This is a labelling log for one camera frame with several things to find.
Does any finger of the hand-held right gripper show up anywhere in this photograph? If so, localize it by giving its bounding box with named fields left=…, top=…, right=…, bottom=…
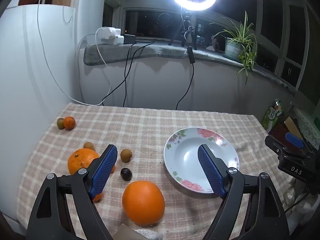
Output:
left=264, top=134, right=308, bottom=159
left=284, top=131, right=314, bottom=155

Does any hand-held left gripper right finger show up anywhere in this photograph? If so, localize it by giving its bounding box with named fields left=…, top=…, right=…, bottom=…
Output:
left=197, top=144, right=290, bottom=240

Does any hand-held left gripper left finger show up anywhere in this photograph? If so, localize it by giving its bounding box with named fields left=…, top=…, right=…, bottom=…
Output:
left=26, top=144, right=118, bottom=240

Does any dark plum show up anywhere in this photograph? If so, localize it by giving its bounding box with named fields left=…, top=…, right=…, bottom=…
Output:
left=120, top=168, right=133, bottom=181

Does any large bumpy orange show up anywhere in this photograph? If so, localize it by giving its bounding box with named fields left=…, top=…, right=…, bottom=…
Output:
left=67, top=148, right=100, bottom=175

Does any floral white plate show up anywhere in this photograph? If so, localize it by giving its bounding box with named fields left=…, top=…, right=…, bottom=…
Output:
left=164, top=127, right=240, bottom=194

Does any large smooth orange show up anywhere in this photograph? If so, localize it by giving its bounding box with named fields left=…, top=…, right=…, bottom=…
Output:
left=122, top=180, right=165, bottom=226

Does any person's right hand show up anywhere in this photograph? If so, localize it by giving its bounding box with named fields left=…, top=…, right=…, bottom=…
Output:
left=282, top=179, right=320, bottom=214

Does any dark red box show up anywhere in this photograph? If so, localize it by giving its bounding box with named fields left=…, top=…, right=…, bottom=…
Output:
left=271, top=116, right=304, bottom=153

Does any green printed box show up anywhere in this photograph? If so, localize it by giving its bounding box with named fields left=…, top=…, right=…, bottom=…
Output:
left=261, top=99, right=285, bottom=130

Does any checked beige tablecloth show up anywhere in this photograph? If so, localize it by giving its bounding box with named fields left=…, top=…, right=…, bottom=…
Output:
left=16, top=102, right=298, bottom=240

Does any green spider plant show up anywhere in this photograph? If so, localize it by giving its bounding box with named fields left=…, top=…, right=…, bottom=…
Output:
left=209, top=11, right=259, bottom=85

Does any white framed window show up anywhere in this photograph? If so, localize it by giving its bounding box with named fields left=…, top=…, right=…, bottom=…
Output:
left=104, top=0, right=320, bottom=100

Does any pale green flower pot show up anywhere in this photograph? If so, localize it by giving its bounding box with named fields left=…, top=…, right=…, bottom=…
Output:
left=224, top=37, right=244, bottom=60

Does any small dark potted plant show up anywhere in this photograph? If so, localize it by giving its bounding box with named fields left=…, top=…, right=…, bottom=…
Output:
left=211, top=34, right=223, bottom=52

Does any white refrigerator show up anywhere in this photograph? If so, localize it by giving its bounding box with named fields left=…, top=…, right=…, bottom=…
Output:
left=0, top=4, right=83, bottom=230

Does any white power strip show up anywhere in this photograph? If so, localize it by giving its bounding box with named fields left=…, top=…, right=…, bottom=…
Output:
left=96, top=27, right=121, bottom=42

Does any black tripod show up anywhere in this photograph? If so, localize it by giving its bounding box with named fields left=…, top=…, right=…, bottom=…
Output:
left=168, top=11, right=198, bottom=50

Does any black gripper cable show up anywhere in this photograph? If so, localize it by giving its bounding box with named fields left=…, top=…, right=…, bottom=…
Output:
left=284, top=190, right=315, bottom=213

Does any black power cable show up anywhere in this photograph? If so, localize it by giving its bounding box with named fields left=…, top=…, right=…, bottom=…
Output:
left=122, top=42, right=135, bottom=107
left=102, top=41, right=155, bottom=105

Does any black ring light cable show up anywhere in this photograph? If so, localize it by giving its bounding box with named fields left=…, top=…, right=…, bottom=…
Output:
left=176, top=5, right=196, bottom=110

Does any white charger cable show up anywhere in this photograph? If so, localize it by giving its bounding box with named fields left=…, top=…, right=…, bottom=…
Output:
left=76, top=27, right=112, bottom=105

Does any long white cable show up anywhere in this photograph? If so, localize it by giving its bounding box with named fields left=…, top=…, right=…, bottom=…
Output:
left=37, top=0, right=112, bottom=106

